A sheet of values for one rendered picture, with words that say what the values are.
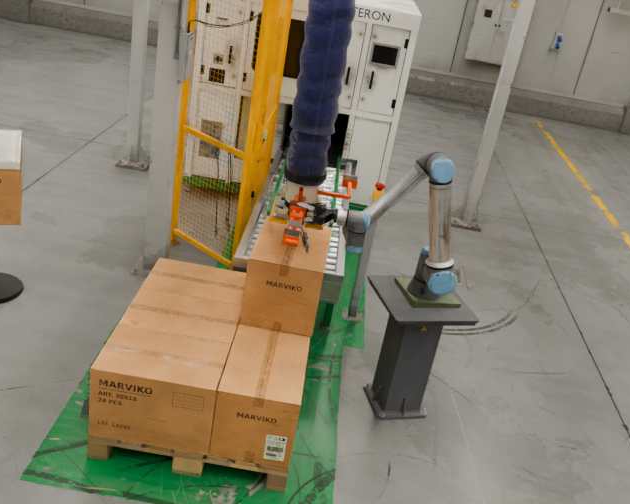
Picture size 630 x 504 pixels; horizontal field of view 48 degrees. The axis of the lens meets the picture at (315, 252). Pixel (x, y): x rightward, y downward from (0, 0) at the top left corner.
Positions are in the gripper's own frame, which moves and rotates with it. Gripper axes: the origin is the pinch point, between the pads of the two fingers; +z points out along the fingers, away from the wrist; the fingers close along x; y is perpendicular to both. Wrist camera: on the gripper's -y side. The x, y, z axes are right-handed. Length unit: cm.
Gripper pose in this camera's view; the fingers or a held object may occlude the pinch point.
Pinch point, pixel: (297, 211)
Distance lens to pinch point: 356.8
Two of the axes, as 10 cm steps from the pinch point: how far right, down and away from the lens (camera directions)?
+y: 0.6, -4.3, 9.0
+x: 1.5, -8.9, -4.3
